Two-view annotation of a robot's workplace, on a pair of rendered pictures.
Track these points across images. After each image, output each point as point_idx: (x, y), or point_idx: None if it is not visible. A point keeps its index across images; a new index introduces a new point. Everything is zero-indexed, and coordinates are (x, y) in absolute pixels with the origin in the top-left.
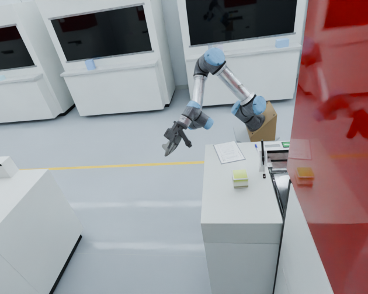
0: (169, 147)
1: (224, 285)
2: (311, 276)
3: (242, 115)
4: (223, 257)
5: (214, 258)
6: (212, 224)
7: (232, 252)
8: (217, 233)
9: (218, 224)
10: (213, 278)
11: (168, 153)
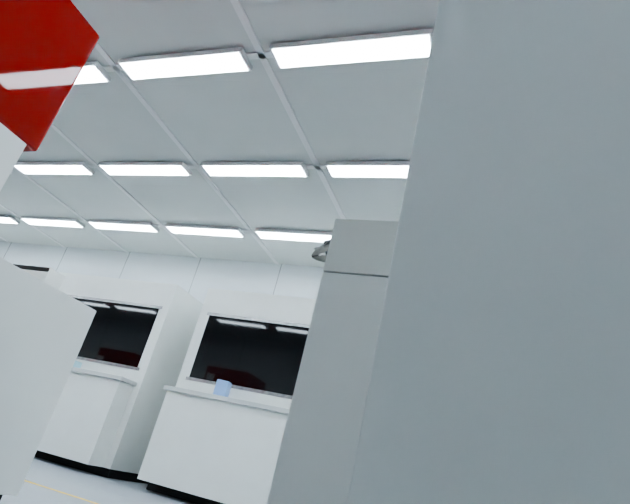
0: (325, 243)
1: (316, 456)
2: None
3: None
4: (347, 323)
5: (328, 323)
6: (354, 222)
7: (370, 305)
8: (356, 245)
9: (364, 223)
10: (298, 414)
11: (319, 253)
